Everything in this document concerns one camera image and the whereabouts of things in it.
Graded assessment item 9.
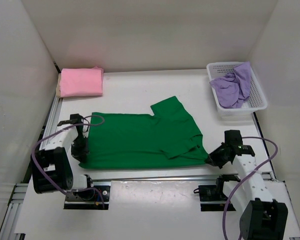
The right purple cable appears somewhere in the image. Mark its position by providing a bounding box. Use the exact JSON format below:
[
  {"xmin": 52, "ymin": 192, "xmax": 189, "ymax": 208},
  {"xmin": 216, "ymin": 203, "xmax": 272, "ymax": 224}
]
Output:
[{"xmin": 222, "ymin": 135, "xmax": 279, "ymax": 240}]

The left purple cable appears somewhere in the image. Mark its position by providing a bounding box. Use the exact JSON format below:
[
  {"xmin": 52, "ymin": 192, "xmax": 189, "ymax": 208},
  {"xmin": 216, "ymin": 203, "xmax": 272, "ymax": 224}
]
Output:
[{"xmin": 31, "ymin": 114, "xmax": 106, "ymax": 210}]

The purple cable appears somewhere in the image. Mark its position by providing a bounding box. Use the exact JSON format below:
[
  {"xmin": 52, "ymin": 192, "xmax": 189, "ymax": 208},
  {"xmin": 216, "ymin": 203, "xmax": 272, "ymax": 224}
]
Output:
[
  {"xmin": 31, "ymin": 114, "xmax": 106, "ymax": 210},
  {"xmin": 222, "ymin": 135, "xmax": 279, "ymax": 240}
]

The pink t shirt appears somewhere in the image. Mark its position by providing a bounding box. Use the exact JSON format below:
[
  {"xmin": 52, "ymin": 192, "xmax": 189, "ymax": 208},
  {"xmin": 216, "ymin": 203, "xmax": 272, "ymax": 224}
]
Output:
[{"xmin": 59, "ymin": 66, "xmax": 104, "ymax": 98}]

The beige t shirt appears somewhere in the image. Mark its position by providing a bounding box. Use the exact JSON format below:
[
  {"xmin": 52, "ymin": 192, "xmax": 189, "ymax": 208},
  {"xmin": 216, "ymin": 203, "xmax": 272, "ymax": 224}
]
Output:
[{"xmin": 55, "ymin": 74, "xmax": 61, "ymax": 98}]

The white front cover board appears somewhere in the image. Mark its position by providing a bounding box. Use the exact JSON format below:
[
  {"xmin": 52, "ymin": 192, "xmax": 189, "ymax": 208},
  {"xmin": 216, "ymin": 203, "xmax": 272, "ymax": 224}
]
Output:
[{"xmin": 14, "ymin": 179, "xmax": 300, "ymax": 235}]

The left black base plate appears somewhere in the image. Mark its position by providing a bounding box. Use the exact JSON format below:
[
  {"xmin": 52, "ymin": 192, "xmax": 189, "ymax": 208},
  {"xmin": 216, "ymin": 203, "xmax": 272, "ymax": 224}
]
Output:
[{"xmin": 65, "ymin": 182, "xmax": 111, "ymax": 204}]

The green t shirt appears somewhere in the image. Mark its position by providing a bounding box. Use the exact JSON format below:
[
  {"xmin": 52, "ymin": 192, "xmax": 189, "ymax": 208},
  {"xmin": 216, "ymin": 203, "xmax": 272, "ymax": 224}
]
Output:
[{"xmin": 79, "ymin": 96, "xmax": 209, "ymax": 170}]

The white plastic basket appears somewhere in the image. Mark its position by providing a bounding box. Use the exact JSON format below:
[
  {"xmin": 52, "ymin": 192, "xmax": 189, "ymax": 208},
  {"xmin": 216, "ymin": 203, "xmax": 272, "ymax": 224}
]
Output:
[{"xmin": 206, "ymin": 61, "xmax": 268, "ymax": 121}]

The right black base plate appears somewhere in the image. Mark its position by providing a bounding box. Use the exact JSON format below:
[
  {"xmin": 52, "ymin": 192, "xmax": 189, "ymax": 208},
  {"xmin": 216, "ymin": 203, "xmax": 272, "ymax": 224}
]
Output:
[{"xmin": 193, "ymin": 185, "xmax": 228, "ymax": 202}]

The lilac t shirt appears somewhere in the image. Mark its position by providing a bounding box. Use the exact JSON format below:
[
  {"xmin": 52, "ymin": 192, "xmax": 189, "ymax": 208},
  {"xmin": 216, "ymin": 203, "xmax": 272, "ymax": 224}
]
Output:
[{"xmin": 210, "ymin": 61, "xmax": 252, "ymax": 109}]

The aluminium frame rail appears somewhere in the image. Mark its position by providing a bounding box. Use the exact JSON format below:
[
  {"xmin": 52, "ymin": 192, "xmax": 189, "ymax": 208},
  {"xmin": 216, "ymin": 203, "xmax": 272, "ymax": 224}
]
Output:
[{"xmin": 0, "ymin": 97, "xmax": 62, "ymax": 240}]

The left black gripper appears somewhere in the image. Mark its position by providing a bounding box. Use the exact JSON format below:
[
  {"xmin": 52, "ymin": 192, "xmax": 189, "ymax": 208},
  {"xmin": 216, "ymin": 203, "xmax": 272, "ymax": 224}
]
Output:
[{"xmin": 70, "ymin": 134, "xmax": 90, "ymax": 163}]

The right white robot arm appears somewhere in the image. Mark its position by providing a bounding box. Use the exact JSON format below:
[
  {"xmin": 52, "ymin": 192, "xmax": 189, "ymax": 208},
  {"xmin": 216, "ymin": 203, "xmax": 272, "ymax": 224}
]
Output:
[{"xmin": 207, "ymin": 130, "xmax": 288, "ymax": 240}]

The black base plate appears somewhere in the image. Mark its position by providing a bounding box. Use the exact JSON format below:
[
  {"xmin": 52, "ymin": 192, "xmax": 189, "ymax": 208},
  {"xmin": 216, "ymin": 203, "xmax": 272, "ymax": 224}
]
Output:
[
  {"xmin": 193, "ymin": 185, "xmax": 228, "ymax": 202},
  {"xmin": 65, "ymin": 182, "xmax": 111, "ymax": 204}
]

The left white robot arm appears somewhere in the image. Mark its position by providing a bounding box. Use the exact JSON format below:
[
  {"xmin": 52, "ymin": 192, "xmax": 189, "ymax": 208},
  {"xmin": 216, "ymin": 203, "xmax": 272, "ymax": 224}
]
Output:
[{"xmin": 31, "ymin": 113, "xmax": 95, "ymax": 200}]

